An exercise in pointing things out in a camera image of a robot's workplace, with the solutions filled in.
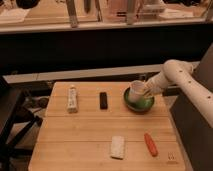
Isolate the white sponge block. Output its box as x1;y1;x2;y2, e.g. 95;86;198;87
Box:
110;136;125;159

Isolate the black chair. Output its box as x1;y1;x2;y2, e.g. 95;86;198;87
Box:
0;75;43;171

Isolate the dark robot base panel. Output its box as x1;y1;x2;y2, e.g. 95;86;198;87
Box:
170;43;213;171

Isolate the white tube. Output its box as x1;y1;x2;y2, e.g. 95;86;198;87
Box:
67;86;78;113

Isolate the orange carrot toy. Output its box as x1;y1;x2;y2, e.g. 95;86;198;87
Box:
144;133;158;157

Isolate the black rectangular block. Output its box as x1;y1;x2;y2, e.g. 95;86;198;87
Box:
99;92;108;109

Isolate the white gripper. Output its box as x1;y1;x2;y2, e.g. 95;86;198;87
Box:
143;73;170;98

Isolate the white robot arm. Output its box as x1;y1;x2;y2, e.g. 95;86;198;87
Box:
142;60;213;128

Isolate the white ceramic cup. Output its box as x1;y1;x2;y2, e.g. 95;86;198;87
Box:
128;80;144;103

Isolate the green ceramic bowl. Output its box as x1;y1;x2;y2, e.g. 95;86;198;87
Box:
123;88;155;112

